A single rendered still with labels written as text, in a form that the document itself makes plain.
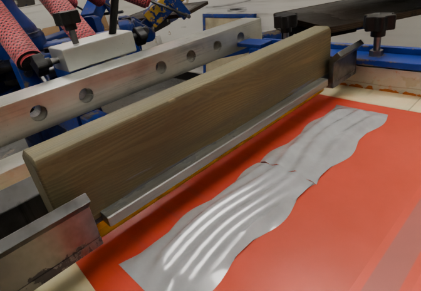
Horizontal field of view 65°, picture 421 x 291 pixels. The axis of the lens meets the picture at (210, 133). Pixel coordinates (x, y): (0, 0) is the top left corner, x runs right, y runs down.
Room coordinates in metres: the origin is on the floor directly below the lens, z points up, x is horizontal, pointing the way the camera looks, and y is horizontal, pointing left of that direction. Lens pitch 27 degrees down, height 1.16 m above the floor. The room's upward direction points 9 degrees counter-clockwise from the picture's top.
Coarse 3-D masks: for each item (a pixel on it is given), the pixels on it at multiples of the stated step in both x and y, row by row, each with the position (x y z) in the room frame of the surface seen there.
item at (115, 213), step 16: (320, 80) 0.43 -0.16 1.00; (304, 96) 0.39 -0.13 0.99; (272, 112) 0.35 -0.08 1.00; (240, 128) 0.32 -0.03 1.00; (256, 128) 0.33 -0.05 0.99; (224, 144) 0.29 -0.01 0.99; (192, 160) 0.27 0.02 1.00; (208, 160) 0.28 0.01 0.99; (160, 176) 0.25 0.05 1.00; (176, 176) 0.25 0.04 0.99; (144, 192) 0.23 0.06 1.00; (160, 192) 0.24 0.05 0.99; (112, 208) 0.22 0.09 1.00; (128, 208) 0.22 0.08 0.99; (112, 224) 0.21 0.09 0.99
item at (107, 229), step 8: (312, 96) 0.45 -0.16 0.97; (288, 112) 0.41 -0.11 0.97; (264, 128) 0.37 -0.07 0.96; (240, 144) 0.34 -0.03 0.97; (216, 160) 0.31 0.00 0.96; (192, 176) 0.29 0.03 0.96; (168, 192) 0.27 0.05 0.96; (152, 200) 0.26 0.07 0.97; (144, 208) 0.25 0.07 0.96; (128, 216) 0.24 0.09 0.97; (120, 224) 0.23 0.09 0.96; (104, 232) 0.22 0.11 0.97
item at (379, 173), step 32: (320, 96) 0.46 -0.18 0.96; (288, 128) 0.38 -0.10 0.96; (384, 128) 0.34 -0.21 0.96; (416, 128) 0.33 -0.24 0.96; (256, 160) 0.32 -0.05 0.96; (352, 160) 0.29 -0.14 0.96; (384, 160) 0.28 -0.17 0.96; (416, 160) 0.27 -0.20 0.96; (352, 192) 0.24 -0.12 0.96; (384, 192) 0.23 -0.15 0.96
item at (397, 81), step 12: (360, 72) 0.48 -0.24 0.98; (372, 72) 0.46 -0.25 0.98; (384, 72) 0.45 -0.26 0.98; (396, 72) 0.44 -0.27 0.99; (408, 72) 0.42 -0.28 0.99; (420, 72) 0.41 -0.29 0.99; (348, 84) 0.49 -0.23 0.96; (360, 84) 0.47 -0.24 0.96; (372, 84) 0.46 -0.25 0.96; (384, 84) 0.45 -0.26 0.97; (396, 84) 0.44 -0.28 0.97; (408, 84) 0.42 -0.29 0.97; (420, 84) 0.41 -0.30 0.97; (420, 96) 0.41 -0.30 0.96; (12, 156) 0.35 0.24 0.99; (0, 168) 0.33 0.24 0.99; (12, 168) 0.32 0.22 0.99; (24, 168) 0.33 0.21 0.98; (0, 180) 0.31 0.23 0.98; (12, 180) 0.32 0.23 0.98
